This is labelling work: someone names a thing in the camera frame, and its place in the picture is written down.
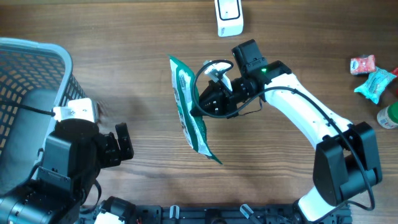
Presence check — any black right camera cable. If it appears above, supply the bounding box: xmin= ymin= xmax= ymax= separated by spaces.
xmin=191 ymin=58 xmax=376 ymax=212

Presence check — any black left camera cable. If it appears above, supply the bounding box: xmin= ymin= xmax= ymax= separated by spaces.
xmin=0 ymin=100 xmax=56 ymax=118

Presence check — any black camera cable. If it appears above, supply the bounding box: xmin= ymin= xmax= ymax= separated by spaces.
xmin=0 ymin=100 xmax=56 ymax=118
xmin=191 ymin=58 xmax=376 ymax=212

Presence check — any grey plastic mesh basket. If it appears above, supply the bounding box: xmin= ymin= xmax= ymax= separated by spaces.
xmin=1 ymin=37 xmax=88 ymax=194

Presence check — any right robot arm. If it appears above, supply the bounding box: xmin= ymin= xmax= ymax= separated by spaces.
xmin=191 ymin=40 xmax=382 ymax=223

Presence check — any red tube with green cap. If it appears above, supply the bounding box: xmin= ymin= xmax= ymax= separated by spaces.
xmin=392 ymin=67 xmax=398 ymax=95

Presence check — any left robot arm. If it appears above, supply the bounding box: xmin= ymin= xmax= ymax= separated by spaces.
xmin=1 ymin=119 xmax=134 ymax=223

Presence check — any white barcode scanner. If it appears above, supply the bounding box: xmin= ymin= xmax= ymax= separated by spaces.
xmin=214 ymin=0 xmax=244 ymax=37

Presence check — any green lid small jar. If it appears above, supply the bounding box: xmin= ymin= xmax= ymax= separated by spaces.
xmin=377 ymin=102 xmax=398 ymax=129

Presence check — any teal wet wipes pack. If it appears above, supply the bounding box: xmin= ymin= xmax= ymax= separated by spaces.
xmin=354 ymin=67 xmax=397 ymax=105

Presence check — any red white small box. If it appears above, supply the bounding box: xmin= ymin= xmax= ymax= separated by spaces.
xmin=349 ymin=55 xmax=376 ymax=75

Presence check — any green 3M gloves packet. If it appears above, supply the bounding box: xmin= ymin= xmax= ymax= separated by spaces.
xmin=169 ymin=55 xmax=223 ymax=164

